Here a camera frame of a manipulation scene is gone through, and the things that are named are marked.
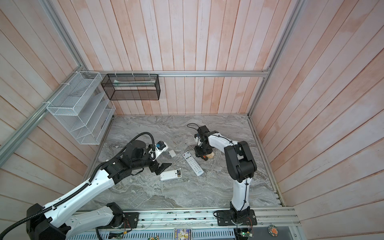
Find white air conditioner remote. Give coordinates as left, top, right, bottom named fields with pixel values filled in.
left=160, top=170, right=182, bottom=181

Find white battery cover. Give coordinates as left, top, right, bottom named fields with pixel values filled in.
left=168, top=150, right=176, bottom=158

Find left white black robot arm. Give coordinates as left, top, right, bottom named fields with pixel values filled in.
left=26, top=140, right=170, bottom=240

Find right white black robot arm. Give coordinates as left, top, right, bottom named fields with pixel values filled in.
left=194, top=126, right=257, bottom=222

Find long white TV remote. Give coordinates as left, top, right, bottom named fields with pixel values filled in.
left=183, top=152, right=204, bottom=177

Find small beige round toy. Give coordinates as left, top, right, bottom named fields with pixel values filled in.
left=206, top=152, right=215, bottom=159

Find colourful card box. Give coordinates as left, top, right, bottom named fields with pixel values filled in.
left=174, top=229, right=193, bottom=240

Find black mesh basket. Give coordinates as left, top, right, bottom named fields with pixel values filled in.
left=101, top=73, right=161, bottom=101

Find small round orange object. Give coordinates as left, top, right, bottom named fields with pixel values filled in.
left=268, top=225, right=279, bottom=238

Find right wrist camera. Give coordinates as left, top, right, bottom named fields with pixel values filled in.
left=194, top=134, right=201, bottom=146

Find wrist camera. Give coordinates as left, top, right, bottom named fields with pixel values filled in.
left=155, top=141, right=169, bottom=160
left=194, top=134, right=201, bottom=146

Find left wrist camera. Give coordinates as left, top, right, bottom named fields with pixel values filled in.
left=155, top=141, right=169, bottom=160

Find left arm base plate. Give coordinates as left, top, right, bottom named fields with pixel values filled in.
left=101, top=212, right=140, bottom=229

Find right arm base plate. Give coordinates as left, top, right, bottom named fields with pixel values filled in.
left=214, top=208, right=258, bottom=226

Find white wire mesh shelf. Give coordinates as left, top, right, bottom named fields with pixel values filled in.
left=47, top=72, right=116, bottom=145

